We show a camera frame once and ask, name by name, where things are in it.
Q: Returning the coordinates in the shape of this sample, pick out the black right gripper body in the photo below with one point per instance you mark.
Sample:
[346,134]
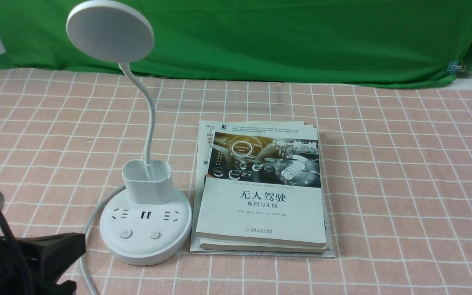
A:
[47,258]

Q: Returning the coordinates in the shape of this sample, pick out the white desk lamp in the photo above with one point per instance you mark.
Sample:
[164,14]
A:
[148,220]

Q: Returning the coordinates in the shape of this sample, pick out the bottom thin book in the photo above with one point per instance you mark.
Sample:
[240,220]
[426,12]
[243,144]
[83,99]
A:
[208,246]

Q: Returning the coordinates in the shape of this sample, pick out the white top book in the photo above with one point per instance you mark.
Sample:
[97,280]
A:
[260,205]

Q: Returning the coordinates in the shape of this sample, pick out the green backdrop cloth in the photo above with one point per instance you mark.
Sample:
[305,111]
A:
[396,44]

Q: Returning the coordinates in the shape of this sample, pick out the blue binder clip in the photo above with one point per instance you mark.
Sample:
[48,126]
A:
[455,66]

